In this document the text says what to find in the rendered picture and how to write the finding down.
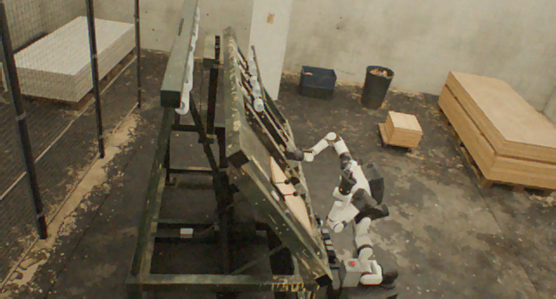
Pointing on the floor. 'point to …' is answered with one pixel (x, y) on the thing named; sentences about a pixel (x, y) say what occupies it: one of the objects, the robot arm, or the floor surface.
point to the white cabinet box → (270, 32)
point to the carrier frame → (228, 287)
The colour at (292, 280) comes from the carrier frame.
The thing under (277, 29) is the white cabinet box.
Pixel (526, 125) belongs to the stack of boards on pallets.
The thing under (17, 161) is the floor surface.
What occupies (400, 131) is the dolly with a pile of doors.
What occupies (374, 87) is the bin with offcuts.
